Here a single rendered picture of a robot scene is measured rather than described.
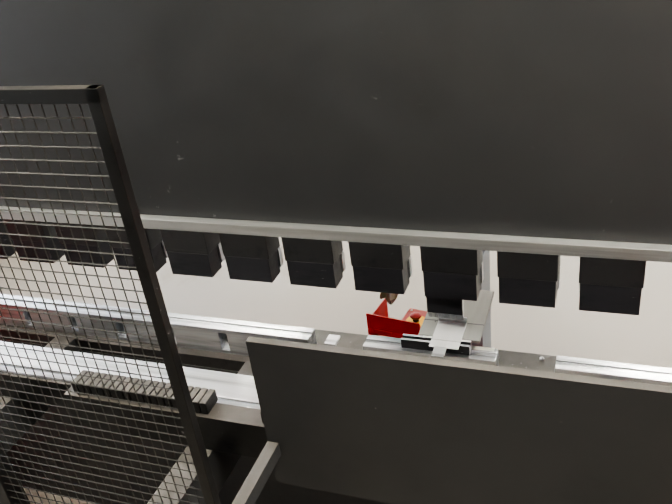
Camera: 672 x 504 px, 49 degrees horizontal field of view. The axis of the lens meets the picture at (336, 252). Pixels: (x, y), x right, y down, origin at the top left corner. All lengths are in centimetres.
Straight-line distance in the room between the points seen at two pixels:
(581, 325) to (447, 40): 261
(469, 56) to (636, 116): 34
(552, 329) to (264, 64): 258
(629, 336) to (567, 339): 30
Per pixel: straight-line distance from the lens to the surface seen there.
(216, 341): 242
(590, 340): 384
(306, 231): 177
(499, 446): 162
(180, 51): 176
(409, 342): 215
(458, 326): 219
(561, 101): 153
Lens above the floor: 228
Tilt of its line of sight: 29 degrees down
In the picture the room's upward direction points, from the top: 8 degrees counter-clockwise
